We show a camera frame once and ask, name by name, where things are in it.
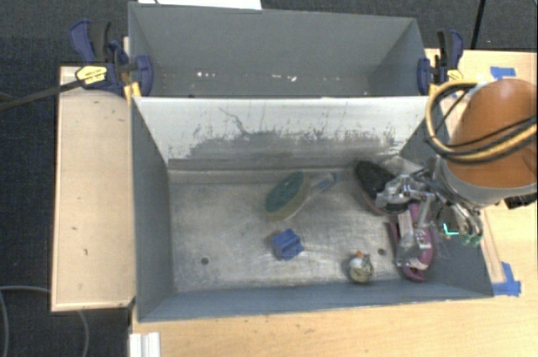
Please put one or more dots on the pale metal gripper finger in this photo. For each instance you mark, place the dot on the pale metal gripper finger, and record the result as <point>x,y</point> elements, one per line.
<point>414,255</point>
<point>407,230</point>

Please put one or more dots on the purple curved plastic object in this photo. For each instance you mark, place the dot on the purple curved plastic object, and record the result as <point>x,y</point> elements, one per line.
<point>414,273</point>

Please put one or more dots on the black oval pink-rimmed object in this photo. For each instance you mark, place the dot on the black oval pink-rimmed object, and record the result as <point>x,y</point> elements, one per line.
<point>372,181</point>

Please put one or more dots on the small round white toy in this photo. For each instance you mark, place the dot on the small round white toy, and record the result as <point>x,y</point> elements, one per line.
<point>360,268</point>

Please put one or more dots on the small blue ridged block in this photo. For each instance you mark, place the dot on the small blue ridged block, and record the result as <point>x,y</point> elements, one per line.
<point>287,244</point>

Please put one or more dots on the grey metal bin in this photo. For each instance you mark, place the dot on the grey metal bin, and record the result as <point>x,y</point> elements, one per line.
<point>235,221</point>

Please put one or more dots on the pale wood board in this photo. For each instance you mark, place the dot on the pale wood board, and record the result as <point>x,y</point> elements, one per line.
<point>92,200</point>

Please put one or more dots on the black cylinder on white bracket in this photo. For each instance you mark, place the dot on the black cylinder on white bracket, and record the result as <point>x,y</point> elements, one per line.
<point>519,202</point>

